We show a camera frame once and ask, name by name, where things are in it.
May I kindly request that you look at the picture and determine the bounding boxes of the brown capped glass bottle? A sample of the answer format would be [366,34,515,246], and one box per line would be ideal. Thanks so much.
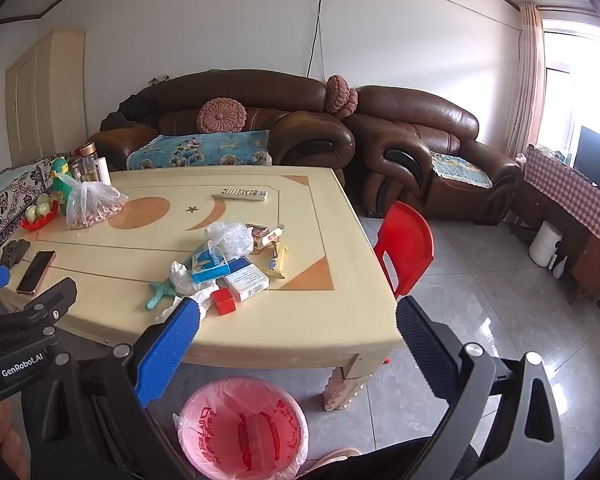
[79,142,101,184]

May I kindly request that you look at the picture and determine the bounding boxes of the yellow snack wrapper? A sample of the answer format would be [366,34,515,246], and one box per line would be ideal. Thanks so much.
[268,241,289,280]

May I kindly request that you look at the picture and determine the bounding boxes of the dark glove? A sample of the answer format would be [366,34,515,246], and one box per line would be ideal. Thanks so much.
[0,239,32,267]

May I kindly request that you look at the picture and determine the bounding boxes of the large round pink cushion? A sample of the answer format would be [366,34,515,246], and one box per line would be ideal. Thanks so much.
[195,97,250,135]

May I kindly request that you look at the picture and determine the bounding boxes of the teal starfish toy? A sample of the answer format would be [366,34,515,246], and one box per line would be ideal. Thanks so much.
[146,280,182,311]

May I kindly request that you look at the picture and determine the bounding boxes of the brown leather sofa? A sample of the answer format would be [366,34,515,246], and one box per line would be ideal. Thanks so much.
[87,68,356,189]

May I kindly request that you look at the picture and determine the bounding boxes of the small snack packets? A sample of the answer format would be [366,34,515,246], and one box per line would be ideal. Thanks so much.
[244,222,286,251]

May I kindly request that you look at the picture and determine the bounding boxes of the teal seat cloth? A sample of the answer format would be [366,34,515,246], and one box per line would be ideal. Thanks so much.
[429,150,495,190]

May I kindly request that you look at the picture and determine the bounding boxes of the small glass jar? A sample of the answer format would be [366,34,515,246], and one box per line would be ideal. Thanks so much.
[67,150,86,182]

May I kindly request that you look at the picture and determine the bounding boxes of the brown wooden cabinet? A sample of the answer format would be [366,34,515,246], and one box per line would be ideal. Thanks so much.
[509,175,600,307]

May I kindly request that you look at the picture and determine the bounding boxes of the red plastic chair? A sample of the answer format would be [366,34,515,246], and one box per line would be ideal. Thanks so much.
[373,201,435,299]

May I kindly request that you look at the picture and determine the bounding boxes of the blue white paper box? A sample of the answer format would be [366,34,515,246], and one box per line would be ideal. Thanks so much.
[190,249,231,284]

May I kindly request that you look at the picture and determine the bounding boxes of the clear bag of nuts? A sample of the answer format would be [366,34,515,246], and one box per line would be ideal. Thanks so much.
[64,172,130,231]

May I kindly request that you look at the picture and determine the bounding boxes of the person's left hand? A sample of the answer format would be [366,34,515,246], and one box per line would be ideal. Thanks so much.
[0,400,32,480]

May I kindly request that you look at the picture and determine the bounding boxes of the person's black pants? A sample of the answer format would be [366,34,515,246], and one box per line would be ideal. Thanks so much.
[300,435,481,480]

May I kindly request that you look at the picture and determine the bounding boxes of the black smartphone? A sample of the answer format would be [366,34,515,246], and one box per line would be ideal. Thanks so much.
[15,250,57,295]

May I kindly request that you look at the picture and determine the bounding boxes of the red fruit dish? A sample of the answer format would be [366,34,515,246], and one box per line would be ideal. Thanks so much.
[20,194,61,232]

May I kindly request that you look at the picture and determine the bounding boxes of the beige wooden table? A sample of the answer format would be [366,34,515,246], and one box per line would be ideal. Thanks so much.
[0,166,399,382]

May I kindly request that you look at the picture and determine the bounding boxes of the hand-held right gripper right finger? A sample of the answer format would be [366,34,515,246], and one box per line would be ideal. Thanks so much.
[396,296,577,480]

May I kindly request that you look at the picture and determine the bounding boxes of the pink trash bin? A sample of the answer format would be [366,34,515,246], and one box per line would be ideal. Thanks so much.
[173,376,310,479]

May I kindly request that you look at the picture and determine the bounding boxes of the black white patterned bedcover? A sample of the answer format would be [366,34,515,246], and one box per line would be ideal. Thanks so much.
[0,154,57,267]

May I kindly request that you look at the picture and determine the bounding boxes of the dark clothing pile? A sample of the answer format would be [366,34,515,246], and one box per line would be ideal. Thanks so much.
[99,94,159,131]

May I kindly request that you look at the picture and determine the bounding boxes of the white round appliance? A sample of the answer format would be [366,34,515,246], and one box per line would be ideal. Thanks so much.
[528,220,564,268]

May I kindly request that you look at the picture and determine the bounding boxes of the pink curtain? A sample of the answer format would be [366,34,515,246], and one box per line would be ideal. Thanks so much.
[504,2,546,159]

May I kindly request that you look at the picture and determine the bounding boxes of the small red box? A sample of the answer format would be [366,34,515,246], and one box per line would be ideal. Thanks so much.
[211,287,237,316]

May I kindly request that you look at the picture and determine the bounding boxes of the black wall cable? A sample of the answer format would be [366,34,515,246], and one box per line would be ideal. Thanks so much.
[307,0,524,81]

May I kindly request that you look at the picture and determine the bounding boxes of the black television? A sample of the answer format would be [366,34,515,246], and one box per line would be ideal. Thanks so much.
[573,125,600,192]

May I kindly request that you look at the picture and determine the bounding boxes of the person's pink shoe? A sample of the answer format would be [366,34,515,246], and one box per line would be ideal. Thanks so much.
[305,448,362,476]

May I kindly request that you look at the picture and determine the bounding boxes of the small round pink cushion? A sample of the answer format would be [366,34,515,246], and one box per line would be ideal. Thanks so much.
[324,74,351,114]
[337,88,360,120]

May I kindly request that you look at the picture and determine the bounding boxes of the white remote control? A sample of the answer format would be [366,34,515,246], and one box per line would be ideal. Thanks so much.
[210,187,270,203]

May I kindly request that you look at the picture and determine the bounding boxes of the cream wardrobe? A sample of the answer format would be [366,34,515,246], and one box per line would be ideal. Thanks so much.
[5,28,87,169]

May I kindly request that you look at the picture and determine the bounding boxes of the pink sneaker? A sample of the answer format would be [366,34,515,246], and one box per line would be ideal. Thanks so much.
[322,373,369,412]

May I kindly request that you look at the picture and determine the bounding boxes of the blue floral blanket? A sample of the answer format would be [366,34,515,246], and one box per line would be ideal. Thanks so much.
[125,129,273,171]

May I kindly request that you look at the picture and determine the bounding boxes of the clear plastic bag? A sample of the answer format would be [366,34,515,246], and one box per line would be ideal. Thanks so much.
[203,220,255,261]

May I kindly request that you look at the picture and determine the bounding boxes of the white tissue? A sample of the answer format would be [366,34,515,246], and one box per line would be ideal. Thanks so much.
[155,260,220,322]

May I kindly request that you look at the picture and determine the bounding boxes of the red checkered cloth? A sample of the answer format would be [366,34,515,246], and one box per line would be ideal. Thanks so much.
[523,144,600,257]

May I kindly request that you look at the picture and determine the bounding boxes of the green doll figure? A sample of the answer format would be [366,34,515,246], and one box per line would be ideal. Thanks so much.
[49,157,79,211]

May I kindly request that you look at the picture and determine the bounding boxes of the white blue medicine box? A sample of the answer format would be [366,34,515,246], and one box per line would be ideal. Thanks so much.
[222,256,270,304]

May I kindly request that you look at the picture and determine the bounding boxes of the brown leather armchair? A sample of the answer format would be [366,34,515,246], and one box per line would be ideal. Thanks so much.
[342,85,524,226]

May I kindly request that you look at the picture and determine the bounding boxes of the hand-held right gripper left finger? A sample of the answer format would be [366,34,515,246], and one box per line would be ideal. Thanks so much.
[20,297,201,480]

